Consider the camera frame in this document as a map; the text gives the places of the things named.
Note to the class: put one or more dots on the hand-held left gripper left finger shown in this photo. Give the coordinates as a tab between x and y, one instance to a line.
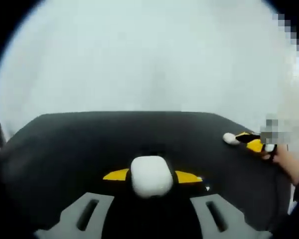
69	219

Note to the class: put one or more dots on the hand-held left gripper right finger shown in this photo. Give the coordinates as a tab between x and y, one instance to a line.
236	221

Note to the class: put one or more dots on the white charging case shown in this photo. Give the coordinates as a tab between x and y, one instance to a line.
230	139
150	176

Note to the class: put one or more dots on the person's right hand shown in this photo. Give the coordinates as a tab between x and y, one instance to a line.
281	159

